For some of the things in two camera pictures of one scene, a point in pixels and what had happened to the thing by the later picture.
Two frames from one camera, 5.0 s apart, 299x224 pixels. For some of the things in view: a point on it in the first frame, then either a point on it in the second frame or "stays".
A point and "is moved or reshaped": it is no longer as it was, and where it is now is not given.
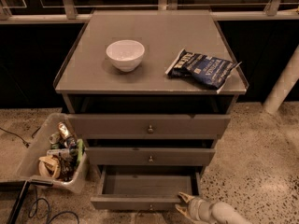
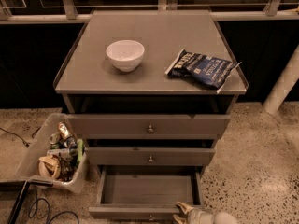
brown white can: [64, 131] stays
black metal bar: [22, 194] stays
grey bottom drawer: [145, 189] is moved or reshaped
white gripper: [197, 206] → [200, 217]
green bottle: [80, 149] stays
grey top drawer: [149, 126] stays
